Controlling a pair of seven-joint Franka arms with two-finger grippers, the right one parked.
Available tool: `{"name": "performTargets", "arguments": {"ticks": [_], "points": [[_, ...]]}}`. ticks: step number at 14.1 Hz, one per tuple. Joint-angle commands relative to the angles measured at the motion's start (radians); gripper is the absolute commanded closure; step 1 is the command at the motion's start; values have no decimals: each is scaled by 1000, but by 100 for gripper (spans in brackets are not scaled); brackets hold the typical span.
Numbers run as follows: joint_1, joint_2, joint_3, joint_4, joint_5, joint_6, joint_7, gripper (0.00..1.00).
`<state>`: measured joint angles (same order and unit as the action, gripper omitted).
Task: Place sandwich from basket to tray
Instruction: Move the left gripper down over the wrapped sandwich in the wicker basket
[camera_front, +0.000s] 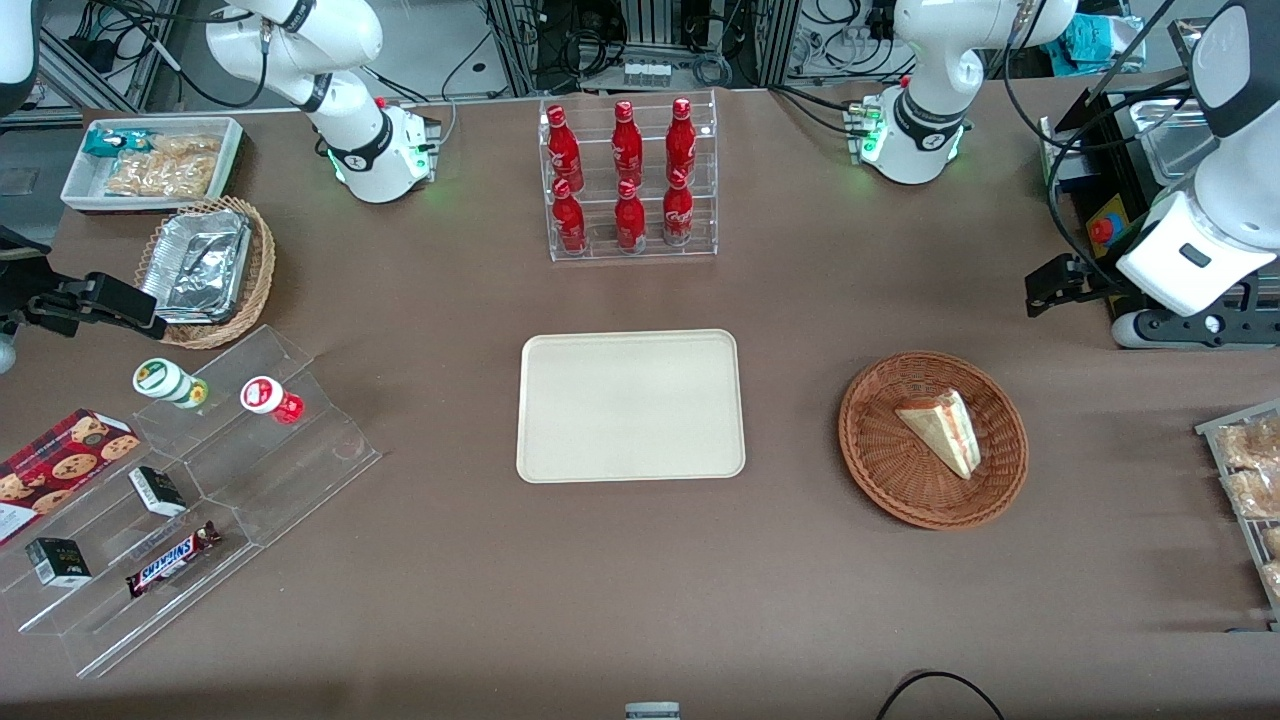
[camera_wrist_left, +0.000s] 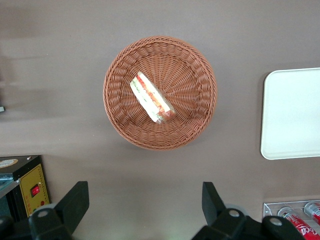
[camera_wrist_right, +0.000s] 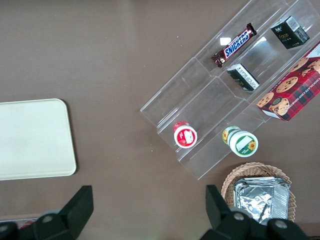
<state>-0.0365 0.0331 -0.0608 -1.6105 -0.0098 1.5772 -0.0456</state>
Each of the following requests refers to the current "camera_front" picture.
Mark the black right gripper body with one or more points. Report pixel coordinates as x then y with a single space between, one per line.
22 291

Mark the triangle sandwich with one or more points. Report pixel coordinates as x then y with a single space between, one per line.
940 430

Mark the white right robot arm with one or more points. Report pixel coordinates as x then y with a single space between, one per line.
300 40

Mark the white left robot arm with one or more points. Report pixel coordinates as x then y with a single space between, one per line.
920 60

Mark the silver foil tray stack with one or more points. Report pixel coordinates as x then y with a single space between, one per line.
195 265

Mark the oval light wicker basket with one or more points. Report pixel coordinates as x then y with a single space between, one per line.
255 270

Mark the round brown wicker basket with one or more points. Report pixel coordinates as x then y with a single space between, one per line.
900 470

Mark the beige plastic tray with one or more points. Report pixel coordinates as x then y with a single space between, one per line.
630 405

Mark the red emergency stop knob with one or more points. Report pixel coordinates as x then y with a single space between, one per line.
1101 230

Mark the green lid yogurt cup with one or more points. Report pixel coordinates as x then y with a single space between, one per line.
160 378

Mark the white plastic bin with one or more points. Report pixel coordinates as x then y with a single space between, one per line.
80 190

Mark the wrapped bread bun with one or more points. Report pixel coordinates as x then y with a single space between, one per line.
1272 578
1272 540
1250 445
1255 495

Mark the black hot food warmer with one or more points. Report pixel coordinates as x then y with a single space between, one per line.
1125 160

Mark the clear bag of crackers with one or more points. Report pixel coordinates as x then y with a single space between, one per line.
170 170

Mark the green blue snack packet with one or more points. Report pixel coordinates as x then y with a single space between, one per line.
105 142

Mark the red cookie box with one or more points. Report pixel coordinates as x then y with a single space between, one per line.
60 465

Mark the small steel warmer pan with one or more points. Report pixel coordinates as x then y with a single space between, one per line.
1175 145

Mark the small black box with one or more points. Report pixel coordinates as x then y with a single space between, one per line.
58 562
157 490

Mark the teal plastic bag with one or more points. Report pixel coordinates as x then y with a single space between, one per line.
1095 40

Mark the clear acrylic stepped shelf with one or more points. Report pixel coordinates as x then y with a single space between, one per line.
270 480

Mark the Snickers chocolate bar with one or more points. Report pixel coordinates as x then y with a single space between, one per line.
170 560

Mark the clear acrylic bottle rack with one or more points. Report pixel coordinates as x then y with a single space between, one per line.
700 240

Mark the red cola bottle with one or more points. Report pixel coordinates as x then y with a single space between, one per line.
681 140
627 145
563 150
677 215
630 220
569 220

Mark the small grey device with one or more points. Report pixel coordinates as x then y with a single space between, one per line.
652 711

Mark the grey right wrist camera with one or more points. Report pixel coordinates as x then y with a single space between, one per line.
5 355

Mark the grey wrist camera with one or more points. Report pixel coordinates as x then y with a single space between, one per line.
5 355
1130 330

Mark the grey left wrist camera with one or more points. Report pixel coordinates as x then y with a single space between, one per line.
1130 330

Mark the aluminium frame rack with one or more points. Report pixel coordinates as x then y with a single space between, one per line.
655 20

